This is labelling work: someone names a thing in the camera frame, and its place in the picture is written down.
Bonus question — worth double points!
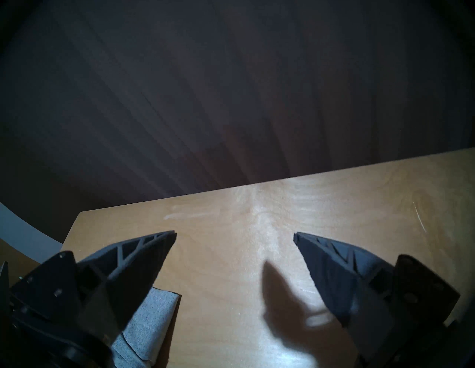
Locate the brown pleated curtain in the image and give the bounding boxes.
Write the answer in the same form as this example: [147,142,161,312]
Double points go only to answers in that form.
[0,0,475,208]

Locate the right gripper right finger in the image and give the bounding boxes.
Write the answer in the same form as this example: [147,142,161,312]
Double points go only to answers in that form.
[293,232,396,359]

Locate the grey fabric pants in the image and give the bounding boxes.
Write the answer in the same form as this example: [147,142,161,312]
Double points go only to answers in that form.
[111,287,181,366]

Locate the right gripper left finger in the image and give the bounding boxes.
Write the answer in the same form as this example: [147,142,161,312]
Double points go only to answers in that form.
[76,231,177,334]

